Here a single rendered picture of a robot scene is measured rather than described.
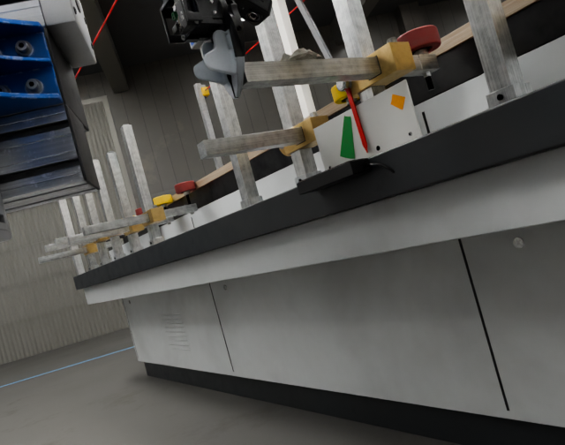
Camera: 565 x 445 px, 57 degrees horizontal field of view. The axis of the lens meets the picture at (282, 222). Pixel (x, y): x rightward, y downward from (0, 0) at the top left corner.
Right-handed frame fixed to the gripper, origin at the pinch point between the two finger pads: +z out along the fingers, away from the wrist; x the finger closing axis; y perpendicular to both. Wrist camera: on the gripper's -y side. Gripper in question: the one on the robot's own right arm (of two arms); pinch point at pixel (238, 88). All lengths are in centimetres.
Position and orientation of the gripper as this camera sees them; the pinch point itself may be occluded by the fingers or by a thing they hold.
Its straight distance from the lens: 78.4
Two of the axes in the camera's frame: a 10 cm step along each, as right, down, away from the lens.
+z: 2.7, 9.6, -0.2
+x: 5.4, -1.7, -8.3
